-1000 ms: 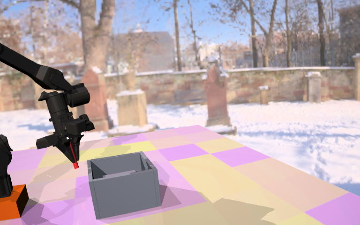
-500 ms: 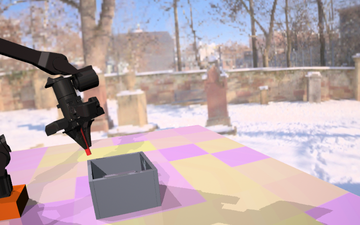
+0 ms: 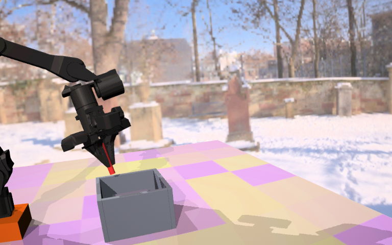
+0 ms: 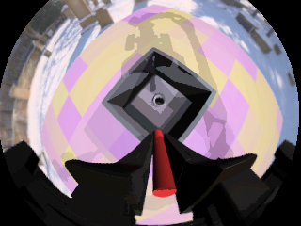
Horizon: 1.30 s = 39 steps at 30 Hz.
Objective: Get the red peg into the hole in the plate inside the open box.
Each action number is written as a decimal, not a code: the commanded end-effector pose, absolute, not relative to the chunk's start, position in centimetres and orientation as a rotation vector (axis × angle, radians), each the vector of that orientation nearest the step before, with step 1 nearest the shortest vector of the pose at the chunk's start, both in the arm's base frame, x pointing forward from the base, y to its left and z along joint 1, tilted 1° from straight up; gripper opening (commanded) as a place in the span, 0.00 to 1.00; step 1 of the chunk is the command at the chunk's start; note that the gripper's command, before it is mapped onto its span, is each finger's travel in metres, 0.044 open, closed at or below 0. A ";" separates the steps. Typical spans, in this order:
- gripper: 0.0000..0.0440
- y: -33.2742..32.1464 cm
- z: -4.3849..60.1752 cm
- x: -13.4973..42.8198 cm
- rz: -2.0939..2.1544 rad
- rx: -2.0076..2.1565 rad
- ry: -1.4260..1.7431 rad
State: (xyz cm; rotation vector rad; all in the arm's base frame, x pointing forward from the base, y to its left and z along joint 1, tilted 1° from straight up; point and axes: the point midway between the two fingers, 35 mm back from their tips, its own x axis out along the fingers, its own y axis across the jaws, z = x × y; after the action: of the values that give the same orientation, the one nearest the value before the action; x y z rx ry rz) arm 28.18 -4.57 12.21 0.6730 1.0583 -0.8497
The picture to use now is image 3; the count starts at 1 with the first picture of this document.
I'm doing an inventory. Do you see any red peg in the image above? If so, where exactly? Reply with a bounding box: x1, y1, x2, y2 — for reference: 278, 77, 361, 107
103, 143, 115, 175

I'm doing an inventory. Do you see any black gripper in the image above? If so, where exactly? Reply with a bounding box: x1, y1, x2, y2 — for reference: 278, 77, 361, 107
61, 102, 131, 167

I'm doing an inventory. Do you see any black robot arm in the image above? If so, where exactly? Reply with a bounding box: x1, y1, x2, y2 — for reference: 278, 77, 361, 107
0, 37, 125, 218

